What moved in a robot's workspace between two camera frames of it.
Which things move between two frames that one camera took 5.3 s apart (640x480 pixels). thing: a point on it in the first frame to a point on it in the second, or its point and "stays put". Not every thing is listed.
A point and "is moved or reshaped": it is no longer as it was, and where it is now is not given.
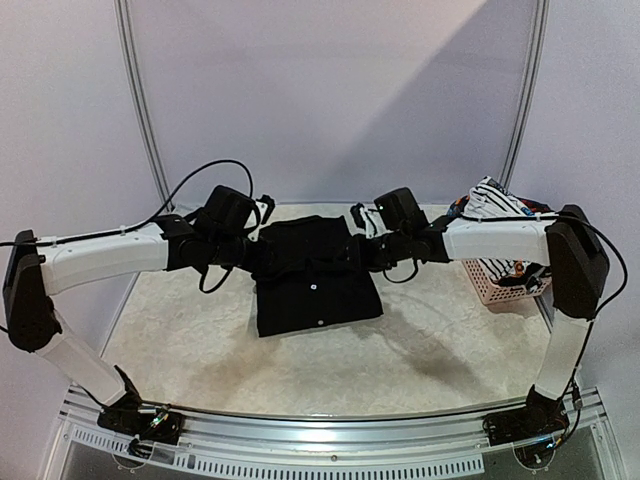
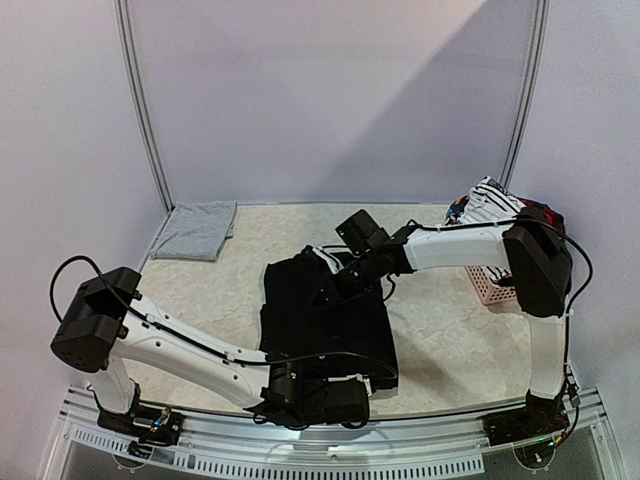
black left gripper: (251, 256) to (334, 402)
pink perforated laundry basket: (494, 294) stays put
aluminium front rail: (430, 444) stays put
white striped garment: (490, 199) stays put
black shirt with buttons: (315, 279) is moved or reshaped
